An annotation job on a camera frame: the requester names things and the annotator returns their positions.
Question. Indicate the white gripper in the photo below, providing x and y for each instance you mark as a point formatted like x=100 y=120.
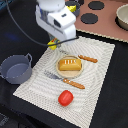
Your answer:
x=59 y=24

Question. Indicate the large grey pot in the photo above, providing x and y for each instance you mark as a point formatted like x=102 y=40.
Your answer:
x=16 y=69

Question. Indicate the red tomato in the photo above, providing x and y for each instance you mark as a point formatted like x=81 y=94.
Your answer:
x=65 y=98

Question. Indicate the small grey pot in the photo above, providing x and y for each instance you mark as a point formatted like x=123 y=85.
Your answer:
x=72 y=3

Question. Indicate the yellow toy piece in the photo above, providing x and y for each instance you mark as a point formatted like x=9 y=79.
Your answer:
x=72 y=8

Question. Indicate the yellow butter box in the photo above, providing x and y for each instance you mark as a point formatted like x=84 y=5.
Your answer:
x=52 y=43

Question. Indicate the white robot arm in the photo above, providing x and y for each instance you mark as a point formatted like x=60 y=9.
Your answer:
x=49 y=6

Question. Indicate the black stove burner disc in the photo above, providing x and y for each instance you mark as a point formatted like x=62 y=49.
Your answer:
x=89 y=18
x=96 y=5

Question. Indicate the bread loaf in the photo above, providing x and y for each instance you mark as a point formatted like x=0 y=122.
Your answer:
x=70 y=64

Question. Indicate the round wooden plate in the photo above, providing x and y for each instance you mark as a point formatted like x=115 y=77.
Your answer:
x=68 y=74

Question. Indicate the beige bowl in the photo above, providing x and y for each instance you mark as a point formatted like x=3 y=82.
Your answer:
x=122 y=15

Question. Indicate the white woven placemat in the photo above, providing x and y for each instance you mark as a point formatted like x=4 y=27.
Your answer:
x=42 y=92

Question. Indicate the knife with wooden handle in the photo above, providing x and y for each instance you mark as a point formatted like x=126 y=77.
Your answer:
x=80 y=56

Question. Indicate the fork with wooden handle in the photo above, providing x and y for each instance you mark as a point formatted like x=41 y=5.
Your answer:
x=67 y=81

